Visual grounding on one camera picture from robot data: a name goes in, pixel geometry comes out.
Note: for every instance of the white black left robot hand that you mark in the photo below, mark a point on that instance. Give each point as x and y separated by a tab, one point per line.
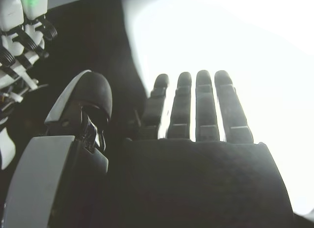
196	183

